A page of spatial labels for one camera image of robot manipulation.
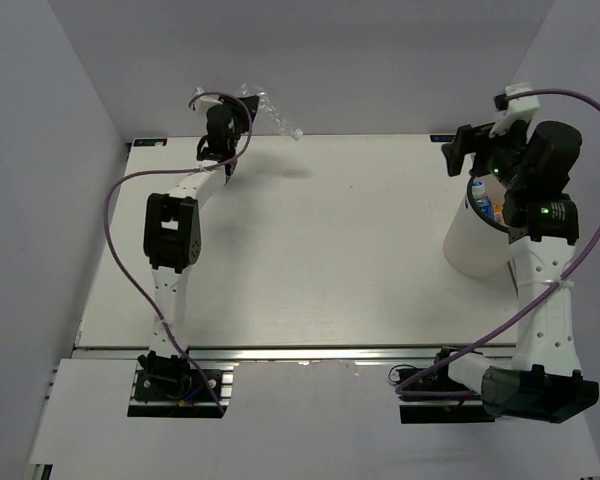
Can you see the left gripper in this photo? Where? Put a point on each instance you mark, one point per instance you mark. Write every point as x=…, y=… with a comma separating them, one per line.
x=238, y=107

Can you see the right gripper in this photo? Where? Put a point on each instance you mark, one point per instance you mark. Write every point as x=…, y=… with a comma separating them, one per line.
x=477, y=140

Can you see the blue label bottle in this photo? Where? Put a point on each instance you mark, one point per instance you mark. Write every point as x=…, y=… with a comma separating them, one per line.
x=482, y=199

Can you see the clear bottle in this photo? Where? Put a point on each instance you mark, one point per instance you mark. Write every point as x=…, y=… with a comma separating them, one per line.
x=280, y=123

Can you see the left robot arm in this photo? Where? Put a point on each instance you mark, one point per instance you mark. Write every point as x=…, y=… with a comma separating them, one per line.
x=172, y=239

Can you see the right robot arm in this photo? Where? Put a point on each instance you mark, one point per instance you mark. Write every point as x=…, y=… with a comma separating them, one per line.
x=544, y=381

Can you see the white bin black rim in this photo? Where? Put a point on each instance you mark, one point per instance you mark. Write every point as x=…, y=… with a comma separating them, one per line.
x=474, y=244

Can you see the black logo sticker right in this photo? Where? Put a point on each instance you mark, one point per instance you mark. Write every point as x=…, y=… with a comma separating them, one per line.
x=441, y=138

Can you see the black logo sticker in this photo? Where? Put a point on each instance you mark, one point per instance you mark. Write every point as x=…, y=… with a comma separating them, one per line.
x=149, y=142
x=441, y=138

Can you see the black logo sticker left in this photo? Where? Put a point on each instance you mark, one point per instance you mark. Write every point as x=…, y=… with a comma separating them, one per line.
x=149, y=142

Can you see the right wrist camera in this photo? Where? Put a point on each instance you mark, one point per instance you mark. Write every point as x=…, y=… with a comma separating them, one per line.
x=515, y=104

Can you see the aluminium table rail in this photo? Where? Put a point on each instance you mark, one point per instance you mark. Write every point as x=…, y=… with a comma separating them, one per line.
x=228, y=355

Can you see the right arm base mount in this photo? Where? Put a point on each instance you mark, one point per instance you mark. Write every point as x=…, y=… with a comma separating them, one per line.
x=436, y=398

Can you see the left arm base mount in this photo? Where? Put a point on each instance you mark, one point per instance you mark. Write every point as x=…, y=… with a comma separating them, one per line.
x=173, y=388

